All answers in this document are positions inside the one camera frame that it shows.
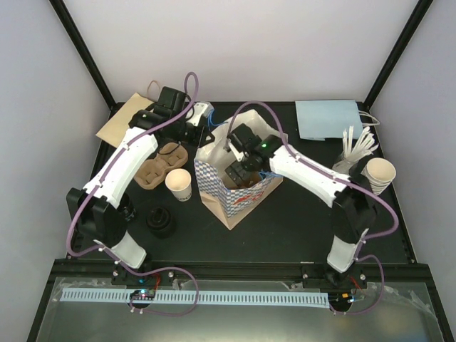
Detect blue checkered paper bag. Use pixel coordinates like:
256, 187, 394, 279
194, 119, 283, 230

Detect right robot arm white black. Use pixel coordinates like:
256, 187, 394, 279
227, 123, 378, 287

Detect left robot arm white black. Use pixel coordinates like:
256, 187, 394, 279
66, 87, 214, 284

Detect white paper coffee cup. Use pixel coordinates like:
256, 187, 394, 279
165, 168, 192, 202

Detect brown cardboard cup carrier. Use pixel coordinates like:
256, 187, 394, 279
133, 142, 188, 190

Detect brown kraft paper bag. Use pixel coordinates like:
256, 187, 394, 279
96, 80, 162, 147

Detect stack of black lids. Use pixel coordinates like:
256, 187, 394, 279
146, 207, 176, 239

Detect light blue paper bag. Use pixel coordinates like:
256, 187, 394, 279
295, 100, 380, 141

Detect single black lid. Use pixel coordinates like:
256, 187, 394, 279
118, 194, 136, 222

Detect stack of paper cups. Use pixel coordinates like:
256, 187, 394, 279
361, 157, 396, 195

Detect small electronics board left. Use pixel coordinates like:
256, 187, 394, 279
129, 289, 156, 303

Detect small electronics board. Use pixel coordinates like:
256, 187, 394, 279
129, 289, 156, 303
328, 292, 365, 305

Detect small electronics board right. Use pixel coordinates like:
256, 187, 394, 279
328, 292, 365, 305

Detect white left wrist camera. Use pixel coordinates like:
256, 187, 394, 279
185, 102, 214, 127

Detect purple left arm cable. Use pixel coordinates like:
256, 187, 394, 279
66, 71, 200, 277

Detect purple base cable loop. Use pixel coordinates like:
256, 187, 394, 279
128, 265, 200, 316

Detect light blue slotted cable duct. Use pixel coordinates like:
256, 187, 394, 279
60, 288, 330, 309

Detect left black frame post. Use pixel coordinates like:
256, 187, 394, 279
49, 0, 117, 110

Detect black frame post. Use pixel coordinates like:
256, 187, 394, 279
49, 0, 117, 110
363, 0, 433, 110

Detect right black frame post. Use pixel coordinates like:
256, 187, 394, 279
363, 0, 433, 110

